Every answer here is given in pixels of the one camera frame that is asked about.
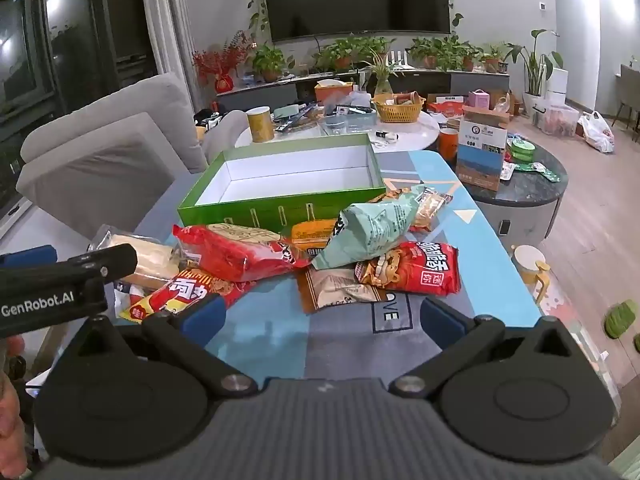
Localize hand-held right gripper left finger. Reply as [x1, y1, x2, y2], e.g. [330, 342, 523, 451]
[57, 294, 257, 403]

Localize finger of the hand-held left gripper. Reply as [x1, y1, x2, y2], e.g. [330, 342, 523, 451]
[55, 244, 138, 285]
[0, 245, 57, 271]

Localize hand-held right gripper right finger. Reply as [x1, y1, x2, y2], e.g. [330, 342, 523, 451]
[390, 297, 586, 401]

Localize red yellow striped packet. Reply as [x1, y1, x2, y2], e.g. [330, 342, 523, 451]
[117, 267, 257, 324]

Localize clear bag of sliced bread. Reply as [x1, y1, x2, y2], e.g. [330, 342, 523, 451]
[90, 225, 182, 292]

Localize red snack packet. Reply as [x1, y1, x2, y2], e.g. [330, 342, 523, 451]
[355, 241, 461, 297]

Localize large red noodle packet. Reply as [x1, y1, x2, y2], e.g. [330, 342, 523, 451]
[172, 224, 312, 283]

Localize brown snack packet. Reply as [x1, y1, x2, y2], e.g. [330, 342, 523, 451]
[297, 267, 397, 314]

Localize mint green chips bag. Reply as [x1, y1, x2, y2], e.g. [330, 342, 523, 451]
[310, 185, 426, 271]

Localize clear pastry packet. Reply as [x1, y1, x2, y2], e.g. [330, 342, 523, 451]
[367, 186, 452, 233]

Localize green cardboard box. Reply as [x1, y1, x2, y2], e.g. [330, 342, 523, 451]
[176, 132, 387, 228]

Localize orange yellow biscuit packet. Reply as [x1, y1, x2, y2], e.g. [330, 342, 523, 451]
[291, 219, 342, 252]

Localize person's left hand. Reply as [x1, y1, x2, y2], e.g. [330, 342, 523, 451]
[0, 335, 26, 468]

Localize white yellow plastic container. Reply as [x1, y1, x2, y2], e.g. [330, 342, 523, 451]
[511, 244, 554, 304]

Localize grey sofa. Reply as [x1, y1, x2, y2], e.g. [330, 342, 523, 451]
[15, 72, 249, 228]

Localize round dark side table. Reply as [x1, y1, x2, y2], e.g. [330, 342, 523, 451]
[425, 125, 569, 262]

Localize cardboard box blue label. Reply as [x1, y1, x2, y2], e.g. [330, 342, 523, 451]
[455, 106, 512, 193]

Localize dark clothes pile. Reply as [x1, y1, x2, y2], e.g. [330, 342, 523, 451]
[194, 107, 222, 129]

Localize orange cup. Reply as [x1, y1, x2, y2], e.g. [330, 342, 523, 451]
[438, 127, 460, 162]

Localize green snack packets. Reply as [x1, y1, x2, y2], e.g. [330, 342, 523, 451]
[501, 139, 564, 182]

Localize round white table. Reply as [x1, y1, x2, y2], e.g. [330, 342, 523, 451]
[235, 106, 454, 155]

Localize yellow canister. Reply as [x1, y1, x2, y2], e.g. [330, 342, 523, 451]
[247, 106, 275, 144]

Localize yellow woven basket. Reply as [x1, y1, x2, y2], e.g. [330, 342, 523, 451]
[373, 94, 426, 124]

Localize grey blue storage tray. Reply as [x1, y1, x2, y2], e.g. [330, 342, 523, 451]
[320, 104, 379, 137]

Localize pink box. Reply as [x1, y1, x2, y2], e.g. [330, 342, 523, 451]
[467, 89, 494, 112]

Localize dark blue long package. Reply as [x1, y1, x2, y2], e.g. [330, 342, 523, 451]
[274, 102, 322, 132]

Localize red flower arrangement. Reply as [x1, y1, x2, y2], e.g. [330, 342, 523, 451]
[192, 31, 254, 95]

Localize clear storage bin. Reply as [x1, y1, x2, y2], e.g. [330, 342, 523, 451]
[531, 100, 582, 137]

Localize white plastic bag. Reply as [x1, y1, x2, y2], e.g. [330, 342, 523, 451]
[576, 110, 616, 154]

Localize light curtain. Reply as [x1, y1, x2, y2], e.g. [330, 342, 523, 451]
[149, 0, 202, 111]

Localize glass vase with plant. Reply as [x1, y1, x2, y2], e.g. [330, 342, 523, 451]
[364, 54, 403, 96]

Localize orange tissue box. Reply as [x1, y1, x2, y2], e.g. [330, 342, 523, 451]
[313, 80, 355, 107]

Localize green potted plant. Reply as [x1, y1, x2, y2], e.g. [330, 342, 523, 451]
[314, 34, 397, 73]
[409, 35, 482, 73]
[480, 44, 510, 74]
[251, 44, 297, 84]

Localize white air purifier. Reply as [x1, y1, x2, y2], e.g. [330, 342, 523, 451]
[544, 66, 571, 107]

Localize tall leafy plant white pot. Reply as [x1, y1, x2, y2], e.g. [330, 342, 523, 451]
[504, 29, 562, 103]

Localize grey dining chair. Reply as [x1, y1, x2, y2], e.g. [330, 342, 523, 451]
[611, 64, 640, 128]

